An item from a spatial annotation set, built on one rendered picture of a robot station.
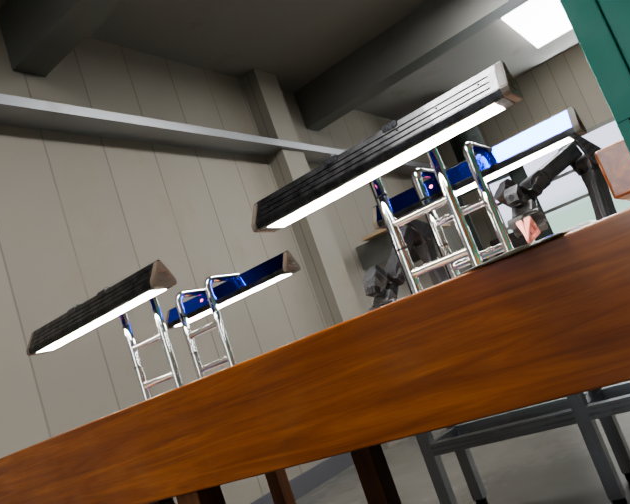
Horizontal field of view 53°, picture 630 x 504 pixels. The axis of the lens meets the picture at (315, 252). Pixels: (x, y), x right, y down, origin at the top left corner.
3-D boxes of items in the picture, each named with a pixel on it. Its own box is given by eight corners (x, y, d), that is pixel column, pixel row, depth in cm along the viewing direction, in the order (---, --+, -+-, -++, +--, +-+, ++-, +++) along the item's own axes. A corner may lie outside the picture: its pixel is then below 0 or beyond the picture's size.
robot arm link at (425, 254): (457, 307, 228) (417, 226, 231) (442, 312, 233) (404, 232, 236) (465, 302, 233) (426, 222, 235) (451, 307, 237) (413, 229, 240)
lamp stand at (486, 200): (490, 322, 175) (431, 175, 182) (560, 298, 164) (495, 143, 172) (465, 332, 159) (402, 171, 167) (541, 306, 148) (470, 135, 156)
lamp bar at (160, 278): (50, 352, 200) (44, 330, 201) (178, 284, 166) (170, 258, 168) (26, 356, 193) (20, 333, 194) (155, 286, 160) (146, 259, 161)
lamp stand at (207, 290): (243, 407, 226) (206, 289, 234) (284, 392, 216) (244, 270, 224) (206, 421, 211) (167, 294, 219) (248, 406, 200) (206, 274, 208)
